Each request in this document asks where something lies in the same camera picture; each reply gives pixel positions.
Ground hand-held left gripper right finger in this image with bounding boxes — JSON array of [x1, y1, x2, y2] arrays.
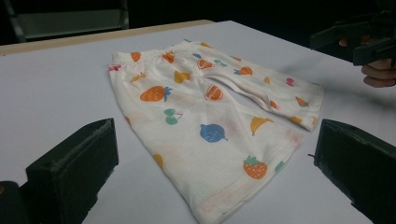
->
[[313, 119, 396, 224]]

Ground white fruit print pants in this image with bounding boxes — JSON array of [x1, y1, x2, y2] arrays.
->
[[107, 39, 325, 224]]

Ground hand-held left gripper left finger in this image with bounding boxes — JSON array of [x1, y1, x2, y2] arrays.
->
[[25, 118, 120, 224]]

